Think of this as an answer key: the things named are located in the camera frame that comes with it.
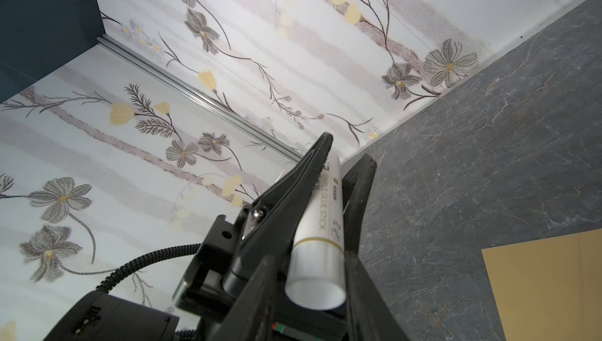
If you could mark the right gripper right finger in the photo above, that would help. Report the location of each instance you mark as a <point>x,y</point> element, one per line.
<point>367,314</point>

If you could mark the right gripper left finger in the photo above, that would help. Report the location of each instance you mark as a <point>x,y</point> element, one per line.
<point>252,316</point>

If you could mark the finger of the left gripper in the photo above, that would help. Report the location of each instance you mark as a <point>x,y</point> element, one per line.
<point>357,185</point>

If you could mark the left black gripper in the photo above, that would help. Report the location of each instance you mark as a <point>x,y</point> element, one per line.
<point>201,290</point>

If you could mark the white glue stick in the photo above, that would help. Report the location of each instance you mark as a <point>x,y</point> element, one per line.
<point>316,274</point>

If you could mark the brown kraft envelope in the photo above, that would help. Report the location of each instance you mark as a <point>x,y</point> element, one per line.
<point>549,289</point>

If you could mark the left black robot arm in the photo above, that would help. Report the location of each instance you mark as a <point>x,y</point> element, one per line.
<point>286,269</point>

